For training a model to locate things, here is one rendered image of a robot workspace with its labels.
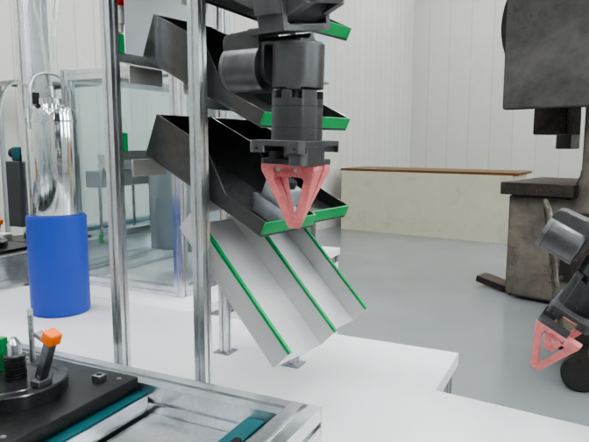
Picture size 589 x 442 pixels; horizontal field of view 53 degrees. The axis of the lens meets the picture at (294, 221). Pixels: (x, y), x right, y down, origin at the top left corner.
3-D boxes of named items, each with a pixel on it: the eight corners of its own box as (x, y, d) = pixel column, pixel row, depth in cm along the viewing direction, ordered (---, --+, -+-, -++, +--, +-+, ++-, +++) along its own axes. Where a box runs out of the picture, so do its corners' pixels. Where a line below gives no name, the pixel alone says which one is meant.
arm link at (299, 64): (302, 28, 61) (336, 35, 65) (254, 33, 65) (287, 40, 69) (301, 96, 62) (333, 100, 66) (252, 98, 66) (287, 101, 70)
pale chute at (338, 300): (352, 321, 113) (367, 307, 111) (314, 339, 103) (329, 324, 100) (271, 210, 122) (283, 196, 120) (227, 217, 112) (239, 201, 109)
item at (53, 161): (95, 212, 165) (88, 73, 160) (53, 218, 153) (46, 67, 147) (58, 210, 171) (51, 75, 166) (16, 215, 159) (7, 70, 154)
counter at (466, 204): (364, 222, 976) (365, 166, 964) (528, 236, 835) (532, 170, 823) (339, 228, 908) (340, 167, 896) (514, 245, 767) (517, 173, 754)
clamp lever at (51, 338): (52, 379, 83) (63, 333, 81) (39, 384, 82) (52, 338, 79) (34, 366, 85) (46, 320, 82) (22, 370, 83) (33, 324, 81)
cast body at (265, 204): (296, 226, 95) (312, 188, 92) (280, 230, 92) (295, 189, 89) (259, 202, 99) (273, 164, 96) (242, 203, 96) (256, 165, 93)
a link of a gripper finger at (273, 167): (258, 228, 67) (259, 145, 66) (287, 220, 73) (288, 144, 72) (313, 234, 64) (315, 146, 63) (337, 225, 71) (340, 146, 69)
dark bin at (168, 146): (311, 227, 98) (328, 188, 95) (261, 238, 88) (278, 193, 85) (200, 153, 111) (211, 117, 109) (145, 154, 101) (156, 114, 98)
